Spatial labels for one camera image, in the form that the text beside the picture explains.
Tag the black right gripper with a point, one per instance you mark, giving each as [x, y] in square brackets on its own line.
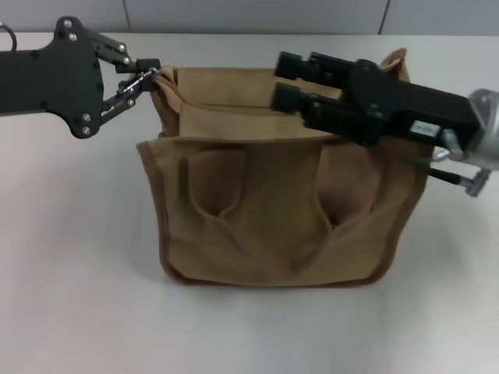
[409, 109]

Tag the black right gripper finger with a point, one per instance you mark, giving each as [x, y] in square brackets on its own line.
[290, 64]

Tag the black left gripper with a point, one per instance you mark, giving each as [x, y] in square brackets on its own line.
[50, 82]

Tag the khaki canvas food bag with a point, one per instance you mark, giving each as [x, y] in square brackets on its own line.
[273, 202]

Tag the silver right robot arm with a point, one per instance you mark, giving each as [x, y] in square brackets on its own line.
[487, 128]

